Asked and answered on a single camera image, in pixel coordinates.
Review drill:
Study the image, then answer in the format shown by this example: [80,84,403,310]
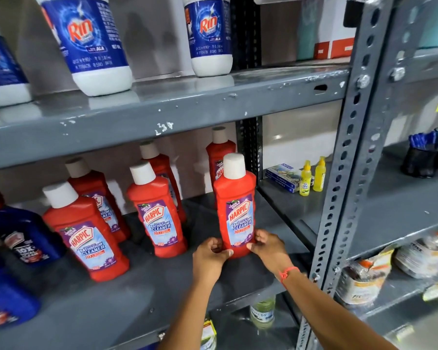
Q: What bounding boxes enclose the yellow glue bottle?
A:
[299,160,312,197]
[313,156,327,193]

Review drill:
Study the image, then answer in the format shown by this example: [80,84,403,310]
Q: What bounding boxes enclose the white blue-label bleach bottle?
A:
[182,0,234,78]
[0,14,33,108]
[34,0,133,97]

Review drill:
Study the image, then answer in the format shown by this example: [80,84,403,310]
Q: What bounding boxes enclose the white box with red stripe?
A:
[313,0,357,60]

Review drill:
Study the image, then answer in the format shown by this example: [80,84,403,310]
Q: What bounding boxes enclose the teal box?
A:
[419,0,438,48]

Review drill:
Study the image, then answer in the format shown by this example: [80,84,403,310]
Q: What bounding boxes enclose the clear green liquid bottle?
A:
[250,297,276,329]

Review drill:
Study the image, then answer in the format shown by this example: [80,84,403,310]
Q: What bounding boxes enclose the blue crayon box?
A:
[265,169,301,194]
[273,163,302,182]

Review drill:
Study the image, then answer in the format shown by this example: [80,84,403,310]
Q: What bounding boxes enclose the group of red cleaner bottles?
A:
[42,126,237,283]

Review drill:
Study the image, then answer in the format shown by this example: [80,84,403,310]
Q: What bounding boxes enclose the white orange plastic packet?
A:
[394,229,438,280]
[337,247,395,307]

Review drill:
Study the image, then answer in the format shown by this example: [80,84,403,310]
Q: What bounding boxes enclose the person's right forearm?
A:
[278,270,399,350]

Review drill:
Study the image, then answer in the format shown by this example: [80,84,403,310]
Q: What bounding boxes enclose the red bathroom cleaner bottle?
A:
[213,153,257,259]

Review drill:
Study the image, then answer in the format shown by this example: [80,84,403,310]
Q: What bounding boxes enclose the dark blue cleaner bottle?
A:
[0,191,67,265]
[0,248,41,329]

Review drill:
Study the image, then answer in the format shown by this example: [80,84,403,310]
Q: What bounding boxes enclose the black mesh pen holder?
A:
[401,143,438,178]

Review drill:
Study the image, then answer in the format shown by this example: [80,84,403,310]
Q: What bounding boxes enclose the grey metal shelf rack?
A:
[257,0,438,350]
[0,0,417,350]

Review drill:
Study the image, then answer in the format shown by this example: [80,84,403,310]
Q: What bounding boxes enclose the person's left forearm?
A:
[158,280,228,350]

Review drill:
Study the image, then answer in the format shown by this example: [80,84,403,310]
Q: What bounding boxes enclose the bunch of blue pens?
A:
[408,130,438,150]

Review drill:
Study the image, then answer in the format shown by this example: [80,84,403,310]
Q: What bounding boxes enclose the yellow green small packet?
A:
[200,318,217,350]

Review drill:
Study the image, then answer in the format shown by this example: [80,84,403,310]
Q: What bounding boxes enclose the teal packet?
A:
[297,0,320,62]

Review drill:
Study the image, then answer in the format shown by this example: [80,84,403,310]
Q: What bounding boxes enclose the person's left hand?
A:
[192,237,234,287]

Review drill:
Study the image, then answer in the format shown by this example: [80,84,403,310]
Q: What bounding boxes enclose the red thread bracelet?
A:
[278,266,301,285]

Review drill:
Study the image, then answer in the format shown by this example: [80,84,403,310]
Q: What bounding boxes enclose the person's right hand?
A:
[246,229,297,276]

